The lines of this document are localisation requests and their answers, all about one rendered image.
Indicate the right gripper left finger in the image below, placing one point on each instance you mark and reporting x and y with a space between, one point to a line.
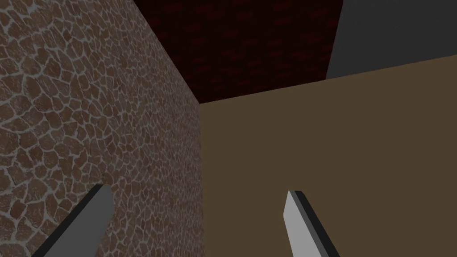
84 225

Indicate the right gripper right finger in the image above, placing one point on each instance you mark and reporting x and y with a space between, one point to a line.
303 228

